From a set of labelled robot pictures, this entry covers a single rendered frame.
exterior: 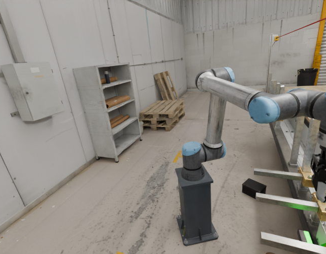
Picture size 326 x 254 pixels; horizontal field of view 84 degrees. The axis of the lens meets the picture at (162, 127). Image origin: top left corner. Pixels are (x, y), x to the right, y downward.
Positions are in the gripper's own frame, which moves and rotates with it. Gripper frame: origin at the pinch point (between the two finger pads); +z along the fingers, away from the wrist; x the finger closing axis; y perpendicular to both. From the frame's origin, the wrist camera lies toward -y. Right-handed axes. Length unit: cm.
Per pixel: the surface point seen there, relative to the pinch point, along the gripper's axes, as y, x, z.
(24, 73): 58, 235, -53
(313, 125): 45.3, -6.9, -10.9
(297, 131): 71, -7, 3
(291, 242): -7.1, 8.9, 14.8
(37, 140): 58, 258, 25
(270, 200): 16.5, 13.0, 18.0
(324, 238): 6.5, -5.4, 23.7
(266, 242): -8.5, 16.8, 16.3
